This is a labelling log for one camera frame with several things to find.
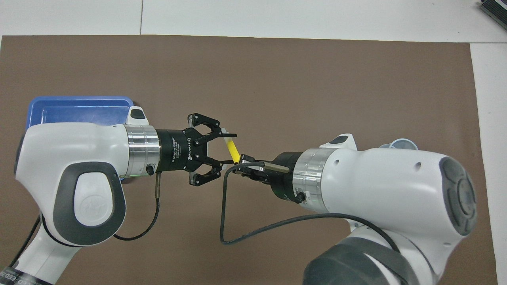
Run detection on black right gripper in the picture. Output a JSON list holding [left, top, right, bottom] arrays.
[[238, 152, 303, 200]]

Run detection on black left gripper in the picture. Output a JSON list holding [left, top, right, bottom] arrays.
[[157, 113, 237, 186]]

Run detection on yellow pen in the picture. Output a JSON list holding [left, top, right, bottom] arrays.
[[224, 137, 241, 163]]

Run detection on blue plastic tray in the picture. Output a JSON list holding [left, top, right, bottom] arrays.
[[26, 96, 134, 182]]

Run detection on brown table mat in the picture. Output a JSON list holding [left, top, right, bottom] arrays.
[[0, 35, 499, 285]]

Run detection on translucent plastic cup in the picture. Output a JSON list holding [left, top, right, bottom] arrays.
[[378, 138, 418, 150]]

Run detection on grey ribbed device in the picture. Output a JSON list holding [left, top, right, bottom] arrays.
[[479, 0, 507, 23]]

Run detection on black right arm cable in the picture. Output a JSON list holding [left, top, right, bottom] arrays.
[[220, 160, 400, 254]]

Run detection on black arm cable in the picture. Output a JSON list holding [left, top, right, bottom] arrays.
[[8, 172, 162, 270], [220, 160, 400, 254]]

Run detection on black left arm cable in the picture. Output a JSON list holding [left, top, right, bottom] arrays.
[[8, 172, 162, 270]]

